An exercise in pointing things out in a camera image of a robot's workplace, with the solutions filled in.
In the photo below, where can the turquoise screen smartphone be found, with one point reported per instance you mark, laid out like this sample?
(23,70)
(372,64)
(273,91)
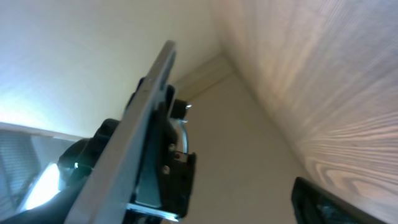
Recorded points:
(108,190)

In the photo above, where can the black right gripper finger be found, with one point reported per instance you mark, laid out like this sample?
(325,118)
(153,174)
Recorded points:
(314,205)

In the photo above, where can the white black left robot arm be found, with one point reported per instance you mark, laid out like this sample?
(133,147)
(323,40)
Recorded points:
(75,165)

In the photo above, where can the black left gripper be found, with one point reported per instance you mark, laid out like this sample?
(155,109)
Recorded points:
(167,168)

